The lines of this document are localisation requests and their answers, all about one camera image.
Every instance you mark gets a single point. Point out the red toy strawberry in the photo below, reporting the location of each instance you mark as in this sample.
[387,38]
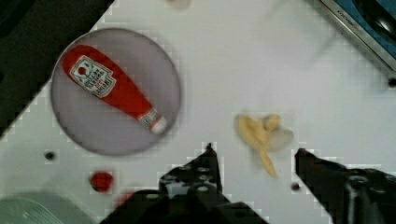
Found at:
[101,181]

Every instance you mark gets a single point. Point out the yellow peeled toy banana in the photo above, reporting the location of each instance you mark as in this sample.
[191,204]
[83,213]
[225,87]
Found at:
[264,135]

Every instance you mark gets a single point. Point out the green perforated colander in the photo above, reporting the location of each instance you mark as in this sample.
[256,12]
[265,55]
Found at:
[41,208]

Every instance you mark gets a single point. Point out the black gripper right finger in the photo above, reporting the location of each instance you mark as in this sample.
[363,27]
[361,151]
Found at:
[349,195]

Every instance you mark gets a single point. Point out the silver black toaster oven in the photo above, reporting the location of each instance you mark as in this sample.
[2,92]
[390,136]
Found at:
[371,22]

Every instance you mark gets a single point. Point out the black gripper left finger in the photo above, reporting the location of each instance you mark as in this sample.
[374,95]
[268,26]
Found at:
[188,194]

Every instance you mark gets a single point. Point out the red ketchup bottle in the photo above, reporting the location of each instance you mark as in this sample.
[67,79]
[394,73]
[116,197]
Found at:
[101,77]

